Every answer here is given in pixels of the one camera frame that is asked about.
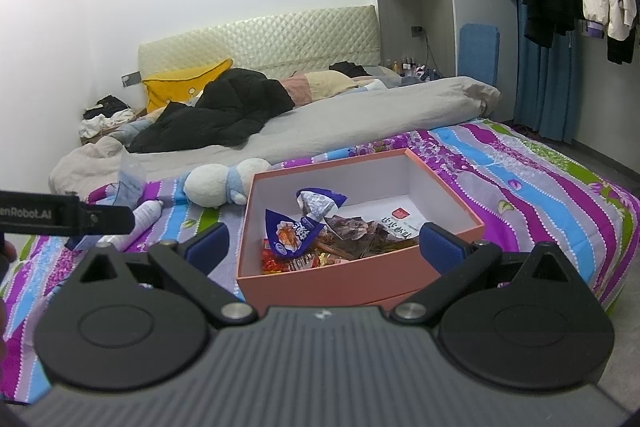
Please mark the dark snack packet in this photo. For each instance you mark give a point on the dark snack packet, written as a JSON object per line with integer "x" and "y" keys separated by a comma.
{"x": 350, "y": 229}

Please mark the pile of clothes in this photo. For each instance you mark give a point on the pile of clothes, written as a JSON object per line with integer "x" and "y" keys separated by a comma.
{"x": 105, "y": 122}

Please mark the blue purple snack packet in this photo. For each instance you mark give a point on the blue purple snack packet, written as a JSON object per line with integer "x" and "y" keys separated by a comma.
{"x": 287, "y": 232}

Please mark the beige pink pillow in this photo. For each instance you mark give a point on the beige pink pillow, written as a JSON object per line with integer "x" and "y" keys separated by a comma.
{"x": 320, "y": 84}

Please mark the purple white snack bag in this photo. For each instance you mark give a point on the purple white snack bag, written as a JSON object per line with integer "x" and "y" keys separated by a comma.
{"x": 145, "y": 214}

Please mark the green brown snack packet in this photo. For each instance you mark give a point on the green brown snack packet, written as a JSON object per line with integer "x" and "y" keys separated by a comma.
{"x": 390, "y": 247}

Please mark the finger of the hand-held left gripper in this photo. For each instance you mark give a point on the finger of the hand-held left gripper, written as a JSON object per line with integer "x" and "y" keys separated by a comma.
{"x": 107, "y": 218}

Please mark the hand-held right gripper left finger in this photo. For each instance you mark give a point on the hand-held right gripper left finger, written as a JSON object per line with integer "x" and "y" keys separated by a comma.
{"x": 207, "y": 247}

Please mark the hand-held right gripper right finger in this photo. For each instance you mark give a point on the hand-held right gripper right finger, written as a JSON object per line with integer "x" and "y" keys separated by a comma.
{"x": 440, "y": 244}

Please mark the grey wall socket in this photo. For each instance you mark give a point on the grey wall socket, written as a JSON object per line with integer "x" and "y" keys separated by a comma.
{"x": 130, "y": 80}

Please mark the pink cardboard box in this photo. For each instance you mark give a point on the pink cardboard box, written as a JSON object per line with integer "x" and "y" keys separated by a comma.
{"x": 380, "y": 177}

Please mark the row of small bottles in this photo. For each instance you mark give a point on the row of small bottles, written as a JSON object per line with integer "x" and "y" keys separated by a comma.
{"x": 407, "y": 67}

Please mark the light blue plastic bag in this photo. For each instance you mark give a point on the light blue plastic bag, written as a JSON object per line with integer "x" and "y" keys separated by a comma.
{"x": 131, "y": 177}

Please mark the blue wall pad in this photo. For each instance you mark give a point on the blue wall pad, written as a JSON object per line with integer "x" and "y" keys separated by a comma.
{"x": 480, "y": 52}

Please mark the small black garment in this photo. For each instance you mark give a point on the small black garment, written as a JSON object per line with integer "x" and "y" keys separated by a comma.
{"x": 350, "y": 68}

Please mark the cream quilted headboard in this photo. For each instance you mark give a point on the cream quilted headboard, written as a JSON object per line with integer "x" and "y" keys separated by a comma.
{"x": 260, "y": 37}

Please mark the blue curtain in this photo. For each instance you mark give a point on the blue curtain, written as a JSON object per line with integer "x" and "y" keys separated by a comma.
{"x": 545, "y": 92}

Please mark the silver snack packet red label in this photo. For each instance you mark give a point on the silver snack packet red label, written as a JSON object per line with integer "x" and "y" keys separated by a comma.
{"x": 400, "y": 222}

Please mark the white and blue plush toy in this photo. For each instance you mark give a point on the white and blue plush toy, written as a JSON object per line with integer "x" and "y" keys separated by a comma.
{"x": 210, "y": 187}

